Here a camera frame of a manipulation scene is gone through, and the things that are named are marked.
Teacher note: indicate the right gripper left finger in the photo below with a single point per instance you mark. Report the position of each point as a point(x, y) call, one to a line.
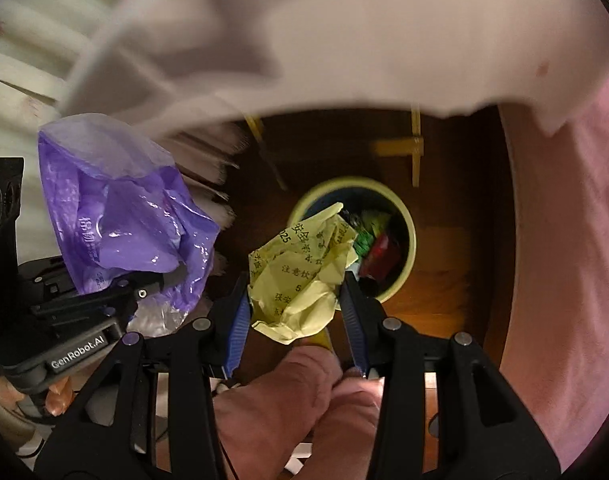
point(147, 410)

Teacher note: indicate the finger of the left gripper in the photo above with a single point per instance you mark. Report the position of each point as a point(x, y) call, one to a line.
point(139, 289)

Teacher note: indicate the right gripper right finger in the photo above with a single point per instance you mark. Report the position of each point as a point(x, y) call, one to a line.
point(447, 411)

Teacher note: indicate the purple plastic bag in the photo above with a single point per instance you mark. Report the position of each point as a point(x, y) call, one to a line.
point(118, 204)

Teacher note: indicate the yellow paper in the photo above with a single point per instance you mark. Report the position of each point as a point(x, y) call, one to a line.
point(295, 277)

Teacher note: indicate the red paper rolls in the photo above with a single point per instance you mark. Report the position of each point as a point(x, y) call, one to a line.
point(383, 256)

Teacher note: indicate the green paper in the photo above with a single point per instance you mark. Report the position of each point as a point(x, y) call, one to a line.
point(368, 224)

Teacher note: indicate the dark blue trash bin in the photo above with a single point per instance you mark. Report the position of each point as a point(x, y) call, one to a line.
point(357, 194)

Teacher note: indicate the person's left hand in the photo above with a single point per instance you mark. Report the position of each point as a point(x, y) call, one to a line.
point(59, 397)

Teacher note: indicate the right pink trouser leg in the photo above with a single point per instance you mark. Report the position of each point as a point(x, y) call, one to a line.
point(344, 437)

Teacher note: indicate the left yellow slipper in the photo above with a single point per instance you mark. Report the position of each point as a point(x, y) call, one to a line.
point(321, 339)

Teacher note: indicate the floral cream curtain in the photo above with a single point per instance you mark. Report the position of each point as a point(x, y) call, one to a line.
point(40, 40)

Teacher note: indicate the cartoon printed tablecloth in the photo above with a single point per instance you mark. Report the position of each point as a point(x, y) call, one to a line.
point(166, 65)

